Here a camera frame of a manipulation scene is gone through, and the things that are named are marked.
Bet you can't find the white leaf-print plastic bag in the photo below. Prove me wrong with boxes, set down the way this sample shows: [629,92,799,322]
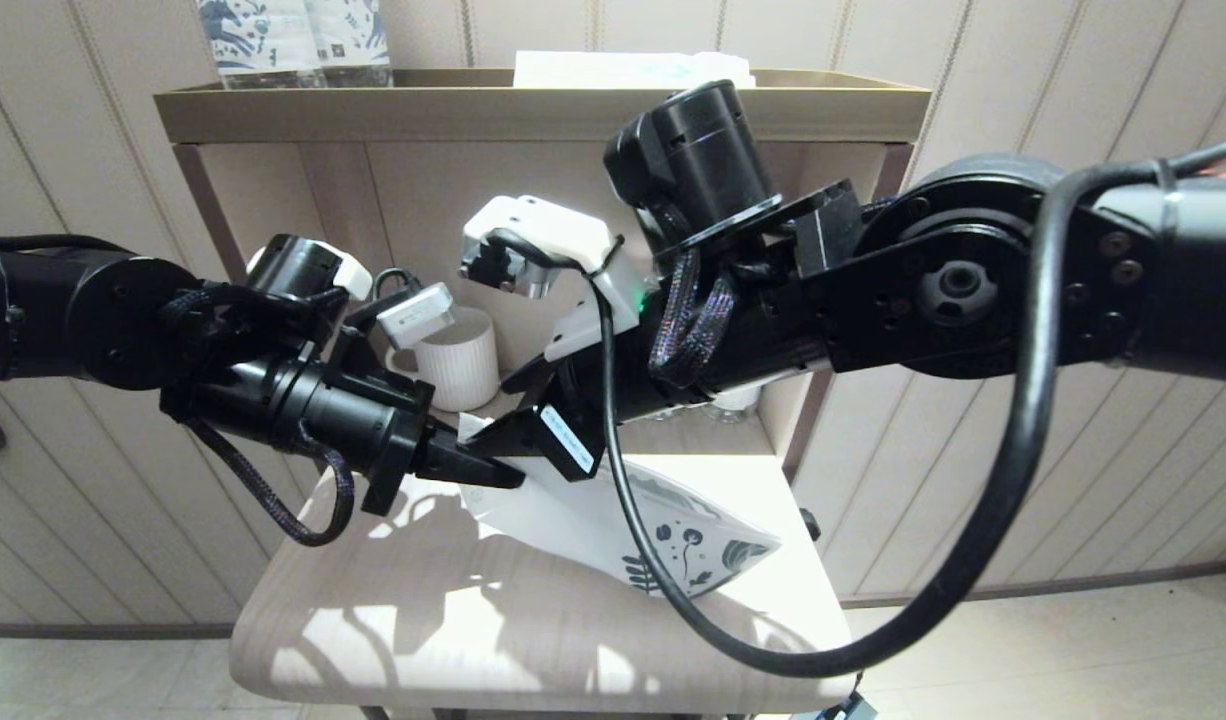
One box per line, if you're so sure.
[458,410,782,599]

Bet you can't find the white ribbed mug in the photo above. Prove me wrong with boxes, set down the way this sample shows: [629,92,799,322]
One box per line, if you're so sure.
[388,305,500,413]

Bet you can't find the small clear water bottle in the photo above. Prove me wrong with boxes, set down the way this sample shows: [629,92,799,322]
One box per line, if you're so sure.
[703,390,764,425]

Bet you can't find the beige wooden shelf cabinet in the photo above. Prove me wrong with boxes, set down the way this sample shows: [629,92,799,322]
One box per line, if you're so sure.
[173,140,914,716]

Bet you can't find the white blue flat packet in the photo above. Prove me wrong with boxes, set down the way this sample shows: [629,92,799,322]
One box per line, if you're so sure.
[513,52,756,91]

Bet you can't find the large blue-print water bottle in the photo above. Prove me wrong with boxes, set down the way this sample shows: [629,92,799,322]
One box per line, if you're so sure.
[306,0,394,89]

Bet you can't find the blue patterned packages on top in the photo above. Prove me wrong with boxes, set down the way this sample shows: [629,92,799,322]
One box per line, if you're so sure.
[197,0,326,91]

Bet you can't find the black blue connector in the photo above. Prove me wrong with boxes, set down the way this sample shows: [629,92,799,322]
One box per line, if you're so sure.
[793,690,879,720]

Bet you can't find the braided right arm cable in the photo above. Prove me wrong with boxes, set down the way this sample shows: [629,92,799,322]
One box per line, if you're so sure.
[648,250,739,389]

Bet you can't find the braided arm cable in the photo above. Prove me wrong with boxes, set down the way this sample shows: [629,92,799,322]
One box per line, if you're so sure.
[183,420,357,548]
[648,250,739,389]

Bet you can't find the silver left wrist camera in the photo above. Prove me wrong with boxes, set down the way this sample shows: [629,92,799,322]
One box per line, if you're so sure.
[348,268,456,376]

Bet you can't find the braided left arm cable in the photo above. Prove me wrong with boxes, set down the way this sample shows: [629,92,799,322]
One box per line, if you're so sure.
[183,420,357,548]

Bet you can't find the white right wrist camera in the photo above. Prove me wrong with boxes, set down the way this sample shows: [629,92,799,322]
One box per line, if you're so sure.
[460,195,644,363]

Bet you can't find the smooth black camera cable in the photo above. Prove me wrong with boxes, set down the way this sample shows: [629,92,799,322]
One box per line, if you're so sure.
[483,130,1226,679]

